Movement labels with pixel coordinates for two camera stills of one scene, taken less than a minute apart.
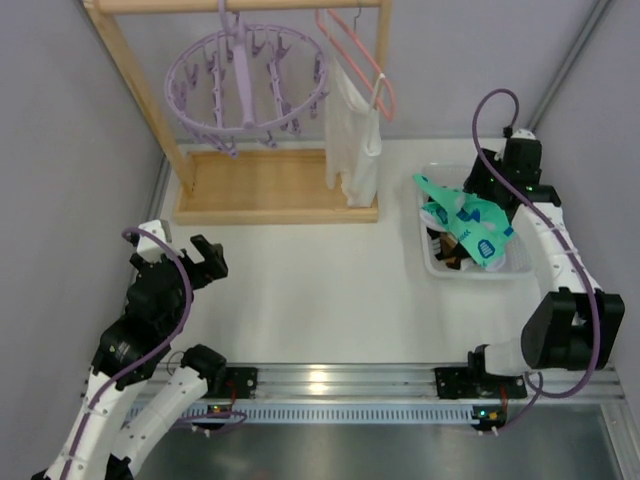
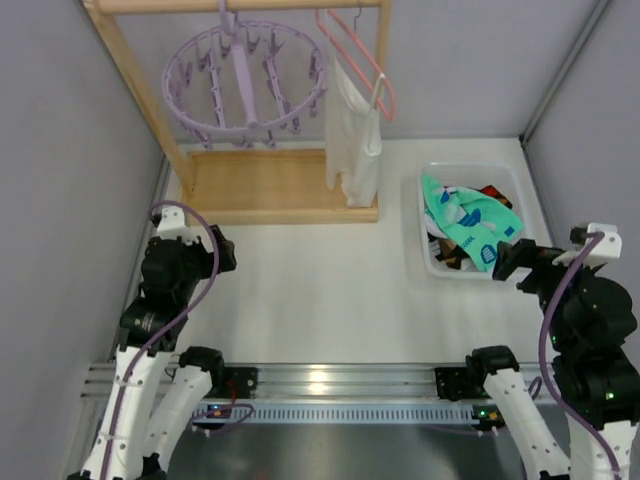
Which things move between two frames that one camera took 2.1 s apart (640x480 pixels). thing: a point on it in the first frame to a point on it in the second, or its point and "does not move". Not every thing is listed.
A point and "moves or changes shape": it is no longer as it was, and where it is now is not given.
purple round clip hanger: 246,83 does not move
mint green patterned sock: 442,208 moves or changes shape
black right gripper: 480,176 to 523,257
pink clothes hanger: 319,13 does not move
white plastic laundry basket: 519,259 does not move
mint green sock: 482,227 does not move
